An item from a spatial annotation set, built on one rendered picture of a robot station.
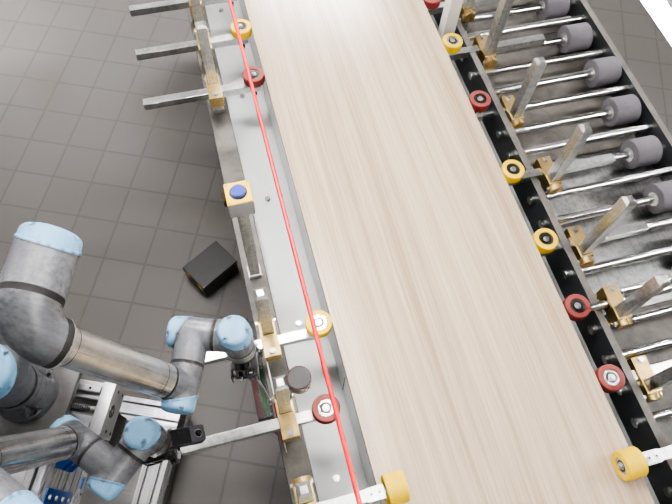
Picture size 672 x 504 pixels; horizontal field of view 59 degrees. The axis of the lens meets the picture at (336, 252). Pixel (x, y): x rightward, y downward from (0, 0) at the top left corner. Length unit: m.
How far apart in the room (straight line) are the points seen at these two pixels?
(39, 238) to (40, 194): 2.15
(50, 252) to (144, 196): 2.00
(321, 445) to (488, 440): 0.54
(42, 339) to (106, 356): 0.14
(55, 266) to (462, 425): 1.14
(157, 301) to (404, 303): 1.39
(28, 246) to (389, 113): 1.40
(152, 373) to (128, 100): 2.43
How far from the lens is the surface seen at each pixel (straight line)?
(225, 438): 1.75
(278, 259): 2.18
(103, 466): 1.50
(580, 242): 2.16
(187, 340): 1.39
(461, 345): 1.81
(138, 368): 1.27
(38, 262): 1.16
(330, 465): 1.97
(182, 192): 3.12
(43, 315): 1.14
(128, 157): 3.31
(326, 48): 2.40
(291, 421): 1.74
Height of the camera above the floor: 2.58
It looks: 63 degrees down
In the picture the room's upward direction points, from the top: 5 degrees clockwise
